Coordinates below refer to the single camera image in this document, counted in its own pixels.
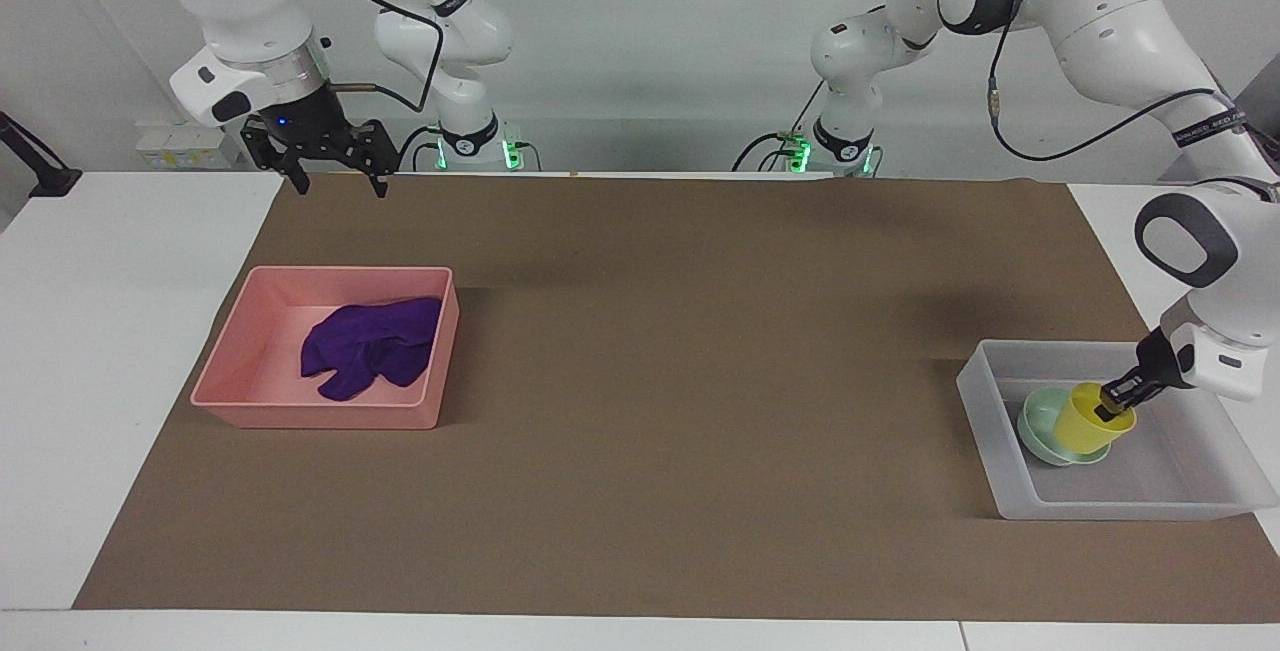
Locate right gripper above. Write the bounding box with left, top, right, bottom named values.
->
left=241, top=81, right=400, bottom=200

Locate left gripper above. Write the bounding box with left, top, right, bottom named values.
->
left=1128, top=327, right=1198, bottom=394

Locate yellow plastic cup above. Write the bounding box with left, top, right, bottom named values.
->
left=1055, top=382, right=1139, bottom=455

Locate white box with yellow label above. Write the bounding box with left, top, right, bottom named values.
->
left=135, top=123, right=239, bottom=171

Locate translucent grey plastic bin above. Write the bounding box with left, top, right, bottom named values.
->
left=956, top=338, right=1280, bottom=522

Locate light green bowl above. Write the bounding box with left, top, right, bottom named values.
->
left=1017, top=387, right=1114, bottom=469

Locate purple cloth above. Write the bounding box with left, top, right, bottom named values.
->
left=300, top=296, right=444, bottom=404

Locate pink plastic bin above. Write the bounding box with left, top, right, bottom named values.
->
left=190, top=265, right=461, bottom=431

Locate black stand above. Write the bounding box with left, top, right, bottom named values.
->
left=0, top=111, right=84, bottom=199

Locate black cable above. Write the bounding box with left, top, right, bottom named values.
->
left=290, top=0, right=447, bottom=116
left=884, top=0, right=1253, bottom=163
left=396, top=124, right=443, bottom=173
left=732, top=79, right=827, bottom=173

